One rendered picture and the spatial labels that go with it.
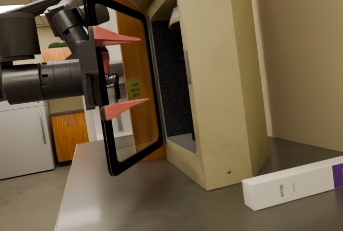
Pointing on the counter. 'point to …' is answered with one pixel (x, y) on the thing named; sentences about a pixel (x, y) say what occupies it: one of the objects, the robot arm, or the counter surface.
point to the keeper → (187, 67)
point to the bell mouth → (174, 24)
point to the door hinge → (156, 79)
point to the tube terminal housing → (217, 76)
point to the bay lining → (172, 78)
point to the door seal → (105, 82)
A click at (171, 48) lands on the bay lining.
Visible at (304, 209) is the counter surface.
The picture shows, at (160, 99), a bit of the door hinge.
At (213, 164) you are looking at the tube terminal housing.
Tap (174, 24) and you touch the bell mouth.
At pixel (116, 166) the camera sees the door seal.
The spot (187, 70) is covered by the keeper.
